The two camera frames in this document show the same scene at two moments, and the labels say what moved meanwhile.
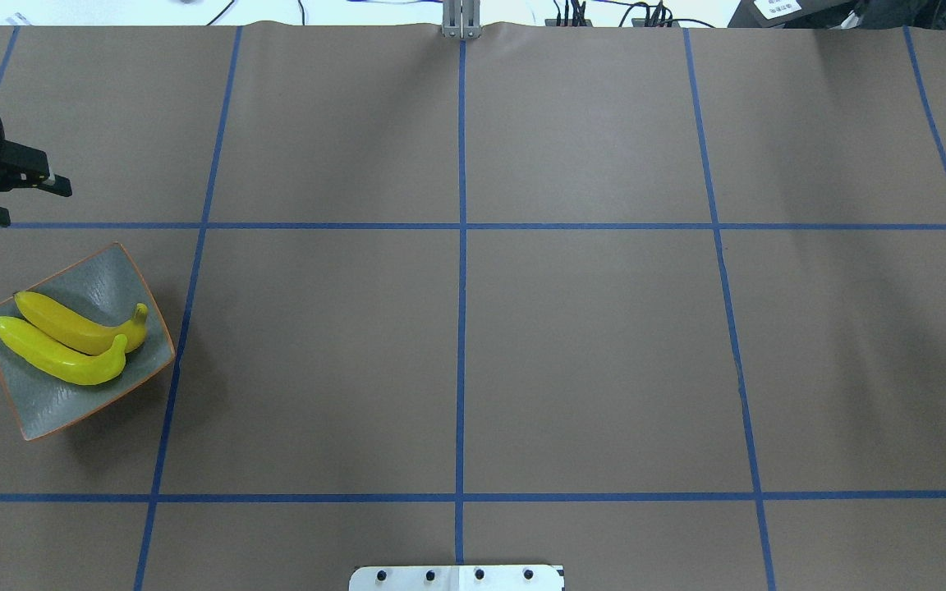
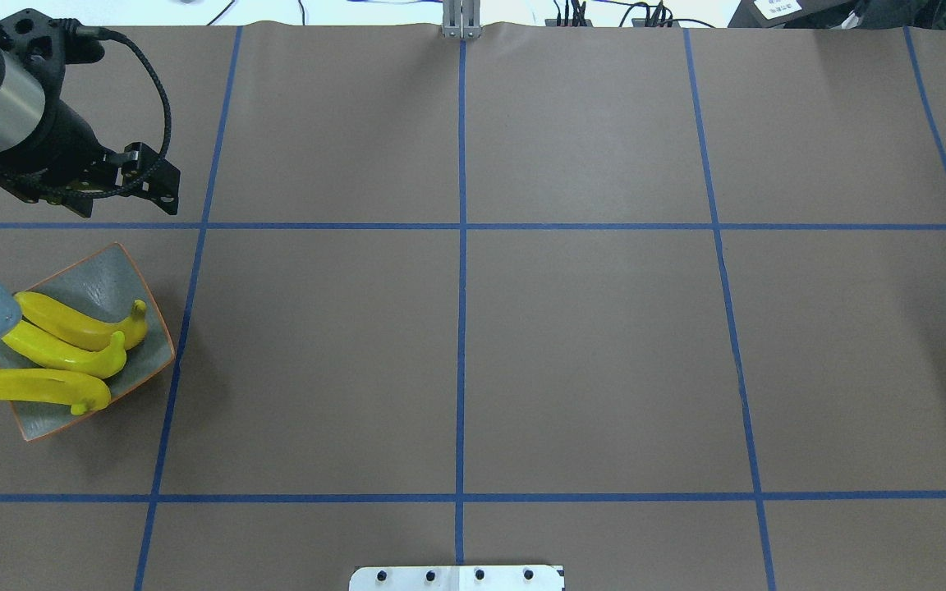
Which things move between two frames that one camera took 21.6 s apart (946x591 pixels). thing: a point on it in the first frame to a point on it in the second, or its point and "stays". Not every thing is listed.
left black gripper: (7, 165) to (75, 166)
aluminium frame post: (461, 19) stays
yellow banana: (81, 333) stays
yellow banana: (58, 359) stays
